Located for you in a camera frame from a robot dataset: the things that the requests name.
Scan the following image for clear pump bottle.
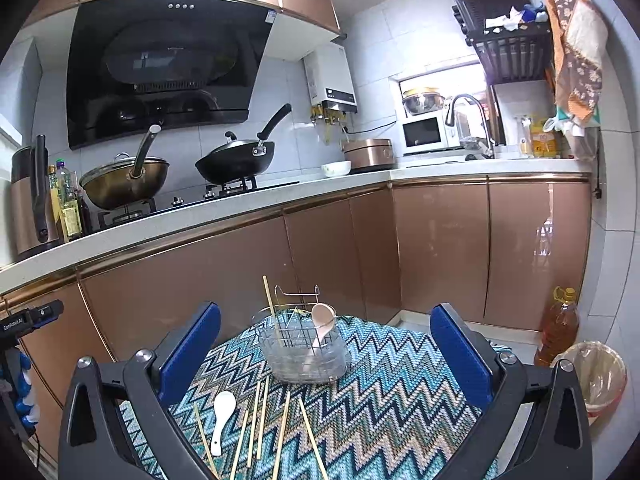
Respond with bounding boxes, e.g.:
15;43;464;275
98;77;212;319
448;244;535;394
517;116;533;157

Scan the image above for person's left hand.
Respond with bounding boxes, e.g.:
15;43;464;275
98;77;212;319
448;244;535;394
2;350;40;425

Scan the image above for yellow detergent bottle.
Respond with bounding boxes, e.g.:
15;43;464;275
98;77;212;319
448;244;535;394
530;115;561;158

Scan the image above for white rag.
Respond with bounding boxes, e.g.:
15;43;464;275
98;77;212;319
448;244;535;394
485;5;526;32

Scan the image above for lined trash bin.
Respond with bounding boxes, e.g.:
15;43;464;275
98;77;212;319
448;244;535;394
550;341;628;426

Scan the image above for patchwork hanging cloth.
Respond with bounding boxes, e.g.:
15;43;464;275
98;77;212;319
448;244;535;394
527;0;608;126

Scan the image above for zigzag patterned cloth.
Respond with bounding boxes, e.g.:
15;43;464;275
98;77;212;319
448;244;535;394
117;314;501;480

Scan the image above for white microwave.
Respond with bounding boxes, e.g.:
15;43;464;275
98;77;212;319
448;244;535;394
402;112;458;156

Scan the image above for black wok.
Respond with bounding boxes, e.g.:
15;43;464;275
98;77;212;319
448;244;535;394
195;103;293;186

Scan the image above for copper base cabinets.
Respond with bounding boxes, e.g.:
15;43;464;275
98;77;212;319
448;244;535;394
0;172;593;461

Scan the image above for green cap oil bottle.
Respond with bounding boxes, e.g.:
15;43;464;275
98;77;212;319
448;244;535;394
54;160;83;241

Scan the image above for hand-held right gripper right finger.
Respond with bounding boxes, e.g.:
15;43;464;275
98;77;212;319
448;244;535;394
430;302;594;480

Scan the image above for large cooking oil bottle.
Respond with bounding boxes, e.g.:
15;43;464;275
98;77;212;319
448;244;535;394
533;286;581;368

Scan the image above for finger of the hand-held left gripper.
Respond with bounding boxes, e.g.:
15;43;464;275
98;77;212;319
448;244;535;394
19;300;65;332

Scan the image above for dark sauce bottle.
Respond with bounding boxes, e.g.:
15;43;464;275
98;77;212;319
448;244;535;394
75;185;93;233

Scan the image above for black gas stove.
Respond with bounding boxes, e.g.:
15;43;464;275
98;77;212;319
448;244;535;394
95;175;301;228

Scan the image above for black wall rack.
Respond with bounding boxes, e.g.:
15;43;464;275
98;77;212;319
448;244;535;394
432;0;553;83

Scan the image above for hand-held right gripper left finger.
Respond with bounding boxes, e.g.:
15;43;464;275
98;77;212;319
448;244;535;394
57;301;223;480

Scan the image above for brass wok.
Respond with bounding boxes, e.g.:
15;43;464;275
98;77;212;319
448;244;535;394
79;124;171;211

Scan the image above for curved kitchen faucet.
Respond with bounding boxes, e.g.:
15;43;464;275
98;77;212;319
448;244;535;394
445;93;496;158

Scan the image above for clear utensil holder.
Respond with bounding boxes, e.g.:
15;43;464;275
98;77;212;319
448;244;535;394
255;285;352;385

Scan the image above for copper thermos kettle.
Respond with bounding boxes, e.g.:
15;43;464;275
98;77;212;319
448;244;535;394
11;135;61;261

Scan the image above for black range hood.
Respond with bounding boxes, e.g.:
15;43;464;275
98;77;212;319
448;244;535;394
66;0;275;151

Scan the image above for copper rice cooker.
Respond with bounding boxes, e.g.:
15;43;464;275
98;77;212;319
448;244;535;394
341;137;397;171

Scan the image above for pink plastic spoon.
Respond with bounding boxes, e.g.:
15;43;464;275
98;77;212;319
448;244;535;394
306;303;337;361

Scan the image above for white ceramic spoon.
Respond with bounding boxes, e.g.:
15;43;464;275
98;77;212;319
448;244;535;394
210;391;237;457

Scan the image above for glass wok lid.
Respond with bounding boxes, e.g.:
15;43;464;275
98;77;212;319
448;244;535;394
80;152;170;181

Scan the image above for hanging plastic bag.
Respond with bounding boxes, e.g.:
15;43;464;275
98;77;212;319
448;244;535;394
544;109;601;161

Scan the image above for stacked metal bowls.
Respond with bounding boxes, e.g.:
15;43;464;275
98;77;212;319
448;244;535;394
402;89;446;115

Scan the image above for white water heater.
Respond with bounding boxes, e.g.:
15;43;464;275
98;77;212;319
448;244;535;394
302;42;358;113

